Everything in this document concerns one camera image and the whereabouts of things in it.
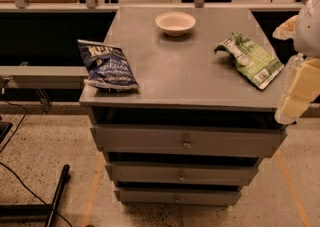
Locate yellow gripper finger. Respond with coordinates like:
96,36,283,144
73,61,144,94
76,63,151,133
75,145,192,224
289,58,320,115
272,15,297,40

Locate white paper bowl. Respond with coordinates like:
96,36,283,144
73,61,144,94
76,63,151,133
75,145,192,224
155,12,196,37

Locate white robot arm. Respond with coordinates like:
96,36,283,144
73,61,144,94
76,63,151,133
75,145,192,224
275,0,320,124

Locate green chip bag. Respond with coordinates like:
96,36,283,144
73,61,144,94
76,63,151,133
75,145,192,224
214,32,284,90

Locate blue chip bag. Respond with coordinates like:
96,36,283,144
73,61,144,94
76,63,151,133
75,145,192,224
78,40,139,90

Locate grey drawer cabinet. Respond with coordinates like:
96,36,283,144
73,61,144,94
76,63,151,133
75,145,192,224
80,6,286,193

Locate middle grey drawer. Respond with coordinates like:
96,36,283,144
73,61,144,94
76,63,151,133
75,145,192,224
106,162,258,186

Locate grey drawer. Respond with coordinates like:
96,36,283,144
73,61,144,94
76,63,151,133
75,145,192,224
91,125,287,158
114,188,241,206
106,162,258,186

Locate top grey drawer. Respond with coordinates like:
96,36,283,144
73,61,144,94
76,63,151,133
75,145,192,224
91,125,287,158

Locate bottom grey drawer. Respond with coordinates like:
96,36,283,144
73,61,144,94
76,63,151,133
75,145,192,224
114,188,241,206

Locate black stand leg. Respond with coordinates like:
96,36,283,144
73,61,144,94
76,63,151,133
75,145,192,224
0,164,71,227

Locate grey metal rail beam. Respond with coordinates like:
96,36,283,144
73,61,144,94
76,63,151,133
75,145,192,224
0,66,88,89

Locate black floor cable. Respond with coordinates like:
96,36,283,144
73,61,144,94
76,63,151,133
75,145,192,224
0,100,74,227

